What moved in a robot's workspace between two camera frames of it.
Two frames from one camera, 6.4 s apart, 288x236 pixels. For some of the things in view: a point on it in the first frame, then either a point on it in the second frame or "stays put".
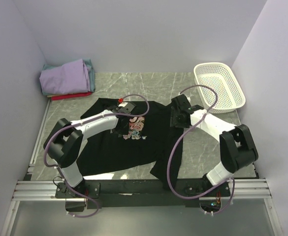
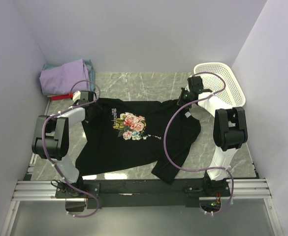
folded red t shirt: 71,96 stays put
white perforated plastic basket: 220,76 stays put
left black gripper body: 123,125 → 94,111
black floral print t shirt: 148,144 stays put
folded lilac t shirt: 70,78 stays put
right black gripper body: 177,119 → 182,99
